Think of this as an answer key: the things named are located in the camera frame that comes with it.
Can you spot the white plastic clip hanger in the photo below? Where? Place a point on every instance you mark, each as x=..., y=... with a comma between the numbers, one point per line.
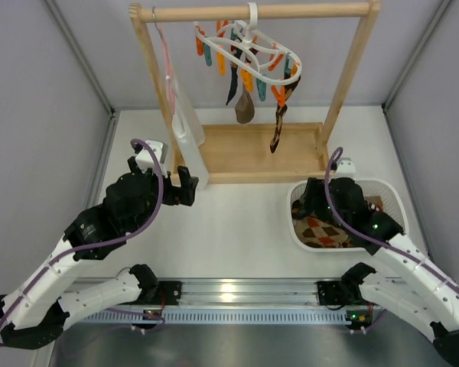
x=239, y=43

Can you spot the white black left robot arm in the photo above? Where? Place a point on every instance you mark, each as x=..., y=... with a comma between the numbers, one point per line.
x=42, y=308

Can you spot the white perforated plastic basket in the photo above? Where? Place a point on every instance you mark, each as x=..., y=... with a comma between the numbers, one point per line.
x=390, y=203

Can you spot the wooden clothes rack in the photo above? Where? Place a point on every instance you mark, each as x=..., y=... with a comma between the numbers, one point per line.
x=240, y=153

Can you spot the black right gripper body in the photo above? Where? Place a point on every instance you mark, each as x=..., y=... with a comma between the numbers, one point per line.
x=330, y=189

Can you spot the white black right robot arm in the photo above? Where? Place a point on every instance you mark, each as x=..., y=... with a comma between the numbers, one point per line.
x=396, y=276

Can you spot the white hanging cloth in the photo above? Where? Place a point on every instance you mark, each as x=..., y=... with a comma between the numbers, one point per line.
x=189, y=134

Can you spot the aluminium rail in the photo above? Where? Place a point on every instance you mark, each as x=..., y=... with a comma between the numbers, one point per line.
x=252, y=292

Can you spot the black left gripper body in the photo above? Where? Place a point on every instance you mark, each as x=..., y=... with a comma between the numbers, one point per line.
x=162, y=183

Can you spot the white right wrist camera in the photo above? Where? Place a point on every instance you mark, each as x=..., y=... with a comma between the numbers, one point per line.
x=345, y=168

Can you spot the dark navy sock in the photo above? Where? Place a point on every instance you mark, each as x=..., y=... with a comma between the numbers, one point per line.
x=233, y=83

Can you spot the perforated cable tray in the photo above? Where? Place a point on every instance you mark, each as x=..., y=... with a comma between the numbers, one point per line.
x=229, y=317

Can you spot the argyle patterned sock in basket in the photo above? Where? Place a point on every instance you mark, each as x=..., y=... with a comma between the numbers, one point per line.
x=316, y=233

